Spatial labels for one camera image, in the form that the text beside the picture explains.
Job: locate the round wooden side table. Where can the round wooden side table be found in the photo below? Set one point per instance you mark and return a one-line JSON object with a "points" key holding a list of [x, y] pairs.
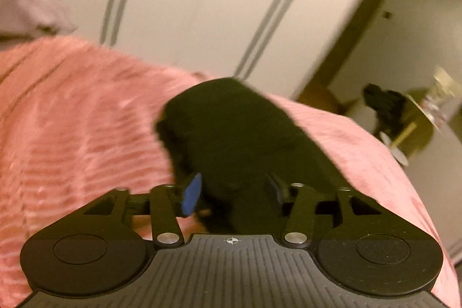
{"points": [[420, 127]]}

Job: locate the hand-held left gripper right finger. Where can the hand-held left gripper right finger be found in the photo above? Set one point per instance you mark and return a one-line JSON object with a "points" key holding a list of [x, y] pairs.
{"points": [[277, 193]]}

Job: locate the black pants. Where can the black pants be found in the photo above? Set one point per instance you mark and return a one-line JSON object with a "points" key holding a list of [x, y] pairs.
{"points": [[238, 145]]}

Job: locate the clear glass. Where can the clear glass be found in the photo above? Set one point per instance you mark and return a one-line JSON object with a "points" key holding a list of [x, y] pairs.
{"points": [[440, 95]]}

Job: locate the wall light switch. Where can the wall light switch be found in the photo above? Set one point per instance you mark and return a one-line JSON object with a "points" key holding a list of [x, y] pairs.
{"points": [[387, 15]]}

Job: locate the pink ribbed blanket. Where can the pink ribbed blanket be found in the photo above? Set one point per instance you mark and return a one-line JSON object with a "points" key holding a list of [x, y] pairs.
{"points": [[83, 120]]}

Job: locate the white cylinder bin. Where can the white cylinder bin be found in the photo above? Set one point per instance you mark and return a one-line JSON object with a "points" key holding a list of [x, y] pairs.
{"points": [[361, 116]]}

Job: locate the grey pillow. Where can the grey pillow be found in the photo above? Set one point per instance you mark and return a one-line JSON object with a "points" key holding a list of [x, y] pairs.
{"points": [[29, 8]]}

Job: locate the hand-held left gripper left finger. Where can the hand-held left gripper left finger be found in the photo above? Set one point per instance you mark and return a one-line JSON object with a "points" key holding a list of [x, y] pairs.
{"points": [[191, 195]]}

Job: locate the wooden door frame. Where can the wooden door frame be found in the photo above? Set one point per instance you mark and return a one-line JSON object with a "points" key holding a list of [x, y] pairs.
{"points": [[352, 37]]}

